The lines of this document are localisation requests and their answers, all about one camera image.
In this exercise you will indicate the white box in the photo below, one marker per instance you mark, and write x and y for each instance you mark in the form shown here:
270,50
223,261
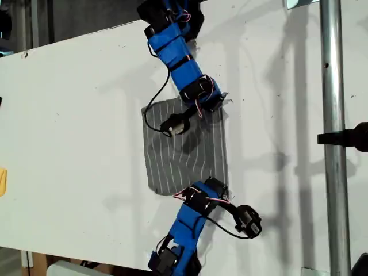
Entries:
66,270

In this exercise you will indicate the black clamp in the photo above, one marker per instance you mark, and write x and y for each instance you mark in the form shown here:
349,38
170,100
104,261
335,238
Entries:
353,136

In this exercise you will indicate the wooden table leg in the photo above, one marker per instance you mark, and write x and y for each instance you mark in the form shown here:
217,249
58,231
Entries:
40,264

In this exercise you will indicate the bluish object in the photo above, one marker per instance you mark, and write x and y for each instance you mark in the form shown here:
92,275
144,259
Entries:
4,51

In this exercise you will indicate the grey striped towel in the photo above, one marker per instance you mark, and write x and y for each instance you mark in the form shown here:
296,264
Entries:
172,166

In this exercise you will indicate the black camera box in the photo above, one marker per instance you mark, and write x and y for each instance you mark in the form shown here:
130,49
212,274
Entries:
175,126
248,220

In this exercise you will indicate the short black camera stalk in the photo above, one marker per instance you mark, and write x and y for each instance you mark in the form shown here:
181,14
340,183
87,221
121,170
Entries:
230,208
189,112

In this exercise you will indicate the steel post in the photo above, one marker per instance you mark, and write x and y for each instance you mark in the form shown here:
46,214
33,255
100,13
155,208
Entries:
333,86

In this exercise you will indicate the metal bracket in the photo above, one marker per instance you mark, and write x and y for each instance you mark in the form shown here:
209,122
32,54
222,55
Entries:
293,3

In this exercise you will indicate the black rounded object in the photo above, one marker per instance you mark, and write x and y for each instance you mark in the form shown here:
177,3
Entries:
360,266

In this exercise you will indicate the yellow object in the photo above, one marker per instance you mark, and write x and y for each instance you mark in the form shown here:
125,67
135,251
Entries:
2,182

